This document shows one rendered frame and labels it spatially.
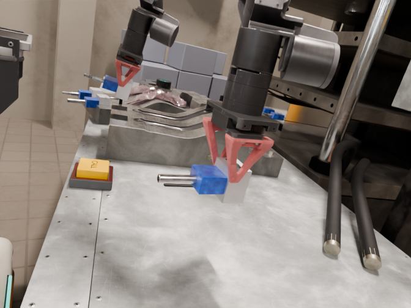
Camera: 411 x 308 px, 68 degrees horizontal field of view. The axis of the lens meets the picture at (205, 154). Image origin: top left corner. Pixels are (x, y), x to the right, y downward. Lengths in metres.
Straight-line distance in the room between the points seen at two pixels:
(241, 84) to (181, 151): 0.44
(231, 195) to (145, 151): 0.39
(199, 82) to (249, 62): 2.67
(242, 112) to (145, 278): 0.26
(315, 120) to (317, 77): 1.21
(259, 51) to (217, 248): 0.33
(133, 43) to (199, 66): 2.17
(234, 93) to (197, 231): 0.28
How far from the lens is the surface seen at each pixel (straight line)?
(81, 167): 0.66
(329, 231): 0.66
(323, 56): 0.41
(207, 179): 0.42
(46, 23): 3.62
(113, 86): 0.92
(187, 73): 2.98
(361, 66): 1.14
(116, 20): 3.69
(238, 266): 0.52
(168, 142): 0.79
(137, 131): 0.78
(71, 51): 3.34
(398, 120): 1.40
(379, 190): 1.33
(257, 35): 0.40
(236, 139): 0.38
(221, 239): 0.57
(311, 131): 1.62
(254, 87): 0.40
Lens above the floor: 1.11
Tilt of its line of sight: 19 degrees down
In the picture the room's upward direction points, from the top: 13 degrees clockwise
